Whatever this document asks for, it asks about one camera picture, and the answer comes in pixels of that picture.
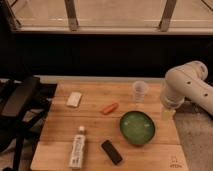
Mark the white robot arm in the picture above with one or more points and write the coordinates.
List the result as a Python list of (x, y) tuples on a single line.
[(187, 81)]

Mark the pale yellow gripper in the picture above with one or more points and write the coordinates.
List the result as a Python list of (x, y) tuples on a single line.
[(167, 113)]

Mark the clear plastic cup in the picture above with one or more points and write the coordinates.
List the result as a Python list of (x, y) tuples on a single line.
[(140, 89)]

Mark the white sponge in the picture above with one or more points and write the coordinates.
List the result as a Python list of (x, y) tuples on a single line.
[(74, 99)]

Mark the orange carrot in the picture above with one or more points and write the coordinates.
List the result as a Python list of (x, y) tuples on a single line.
[(110, 108)]

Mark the green bowl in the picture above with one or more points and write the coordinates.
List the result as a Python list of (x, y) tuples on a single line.
[(137, 127)]

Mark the white squeeze bottle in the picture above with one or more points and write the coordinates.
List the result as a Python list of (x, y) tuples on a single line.
[(76, 157)]

